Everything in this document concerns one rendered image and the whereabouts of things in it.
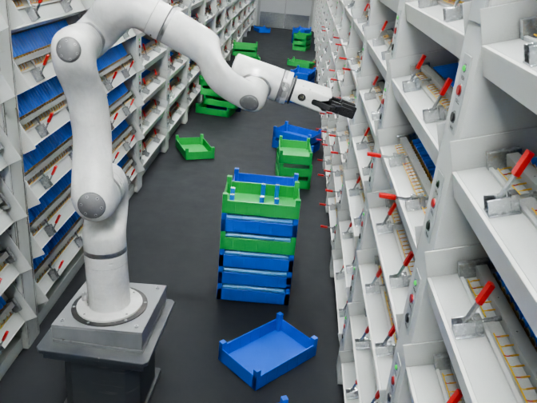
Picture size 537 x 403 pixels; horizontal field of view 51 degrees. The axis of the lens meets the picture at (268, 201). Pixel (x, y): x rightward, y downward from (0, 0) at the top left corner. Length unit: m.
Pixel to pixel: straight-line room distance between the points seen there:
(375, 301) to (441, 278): 0.63
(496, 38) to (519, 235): 0.30
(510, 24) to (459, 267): 0.38
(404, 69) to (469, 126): 0.70
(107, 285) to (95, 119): 0.47
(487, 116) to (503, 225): 0.22
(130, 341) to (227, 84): 0.76
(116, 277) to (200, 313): 0.72
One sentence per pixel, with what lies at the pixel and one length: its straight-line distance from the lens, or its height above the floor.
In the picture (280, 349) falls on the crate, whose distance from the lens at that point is 2.17.
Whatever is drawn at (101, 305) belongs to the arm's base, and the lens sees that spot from 1.71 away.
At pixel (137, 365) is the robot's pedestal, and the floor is 0.27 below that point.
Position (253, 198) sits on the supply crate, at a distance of 2.34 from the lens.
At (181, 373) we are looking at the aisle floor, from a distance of 2.05.
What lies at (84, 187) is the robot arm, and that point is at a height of 0.75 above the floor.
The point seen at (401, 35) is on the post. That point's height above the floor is 1.17.
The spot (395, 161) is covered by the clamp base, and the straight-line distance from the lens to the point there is 1.48.
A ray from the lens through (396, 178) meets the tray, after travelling 1.41.
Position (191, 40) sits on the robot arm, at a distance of 1.45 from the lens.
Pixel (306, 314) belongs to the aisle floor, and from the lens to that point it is 2.37.
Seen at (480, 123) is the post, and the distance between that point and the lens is 0.92.
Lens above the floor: 1.36
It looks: 24 degrees down
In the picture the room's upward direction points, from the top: 5 degrees clockwise
